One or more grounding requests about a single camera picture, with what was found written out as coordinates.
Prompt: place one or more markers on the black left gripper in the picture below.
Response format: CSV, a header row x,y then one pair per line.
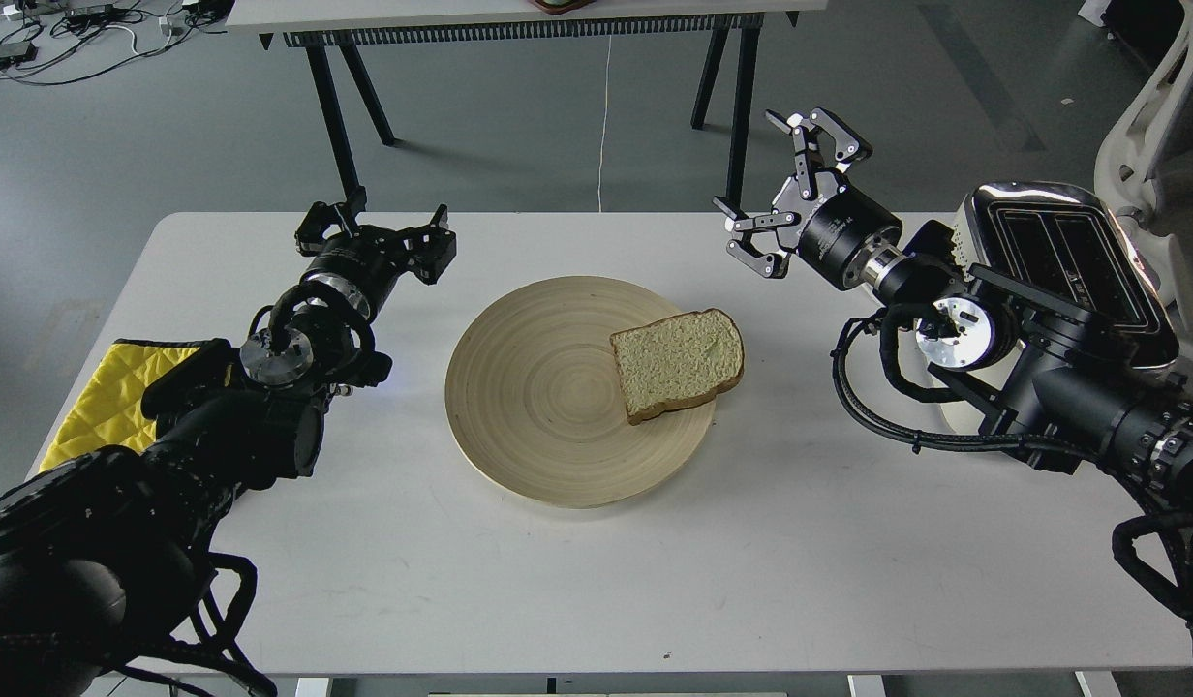
x,y
364,262

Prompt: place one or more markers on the white background table black legs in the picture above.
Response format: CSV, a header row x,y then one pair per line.
x,y
619,106

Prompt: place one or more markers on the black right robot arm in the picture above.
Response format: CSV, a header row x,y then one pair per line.
x,y
1049,346

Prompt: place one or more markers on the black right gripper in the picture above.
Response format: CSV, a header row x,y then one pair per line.
x,y
839,232

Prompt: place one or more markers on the yellow quilted cloth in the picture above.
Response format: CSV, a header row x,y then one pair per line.
x,y
108,409

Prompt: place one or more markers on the slice of bread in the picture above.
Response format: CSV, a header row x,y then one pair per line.
x,y
679,362

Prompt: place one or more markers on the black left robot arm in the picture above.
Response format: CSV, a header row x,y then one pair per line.
x,y
107,557

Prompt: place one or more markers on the cream and chrome toaster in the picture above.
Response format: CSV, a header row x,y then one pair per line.
x,y
1058,238

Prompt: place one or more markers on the round wooden plate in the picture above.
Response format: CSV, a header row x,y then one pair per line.
x,y
535,402

